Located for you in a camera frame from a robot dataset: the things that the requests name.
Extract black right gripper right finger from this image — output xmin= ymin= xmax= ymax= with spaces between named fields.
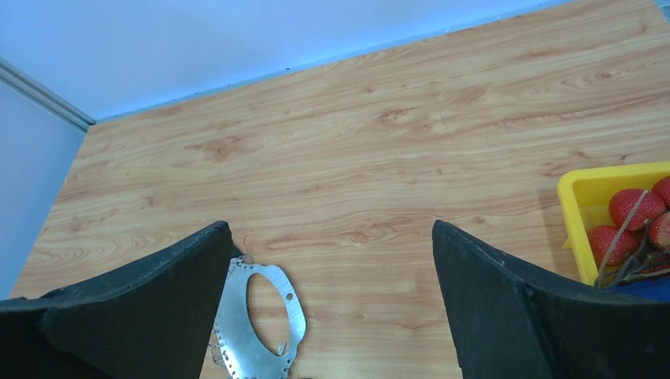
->
xmin=432 ymin=220 xmax=669 ymax=378

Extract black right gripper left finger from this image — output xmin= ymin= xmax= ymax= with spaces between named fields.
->
xmin=1 ymin=221 xmax=233 ymax=378

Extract yellow plastic bin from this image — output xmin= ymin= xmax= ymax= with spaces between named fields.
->
xmin=557 ymin=161 xmax=669 ymax=285

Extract blue chips bag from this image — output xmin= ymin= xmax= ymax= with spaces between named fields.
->
xmin=609 ymin=276 xmax=670 ymax=302

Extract red strawberries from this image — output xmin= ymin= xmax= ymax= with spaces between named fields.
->
xmin=587 ymin=176 xmax=669 ymax=267

